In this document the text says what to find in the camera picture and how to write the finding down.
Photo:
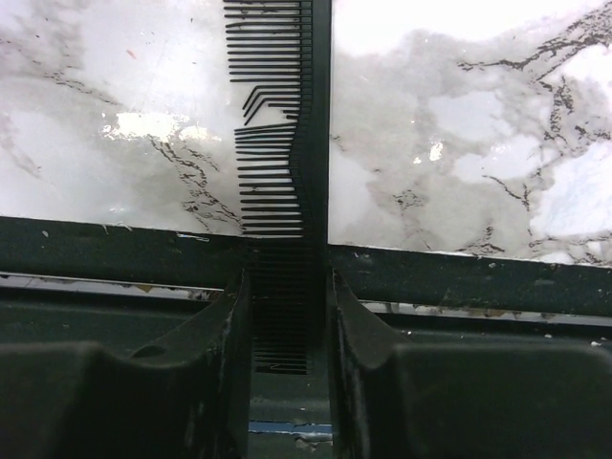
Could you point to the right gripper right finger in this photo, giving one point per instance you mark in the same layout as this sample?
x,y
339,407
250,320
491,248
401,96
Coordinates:
x,y
394,397

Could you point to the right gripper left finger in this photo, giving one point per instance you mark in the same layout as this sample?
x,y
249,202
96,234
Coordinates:
x,y
183,395

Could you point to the straight black barber comb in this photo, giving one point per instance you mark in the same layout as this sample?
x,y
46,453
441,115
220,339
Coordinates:
x,y
279,52

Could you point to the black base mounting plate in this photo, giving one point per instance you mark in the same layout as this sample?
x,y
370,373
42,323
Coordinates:
x,y
123,288

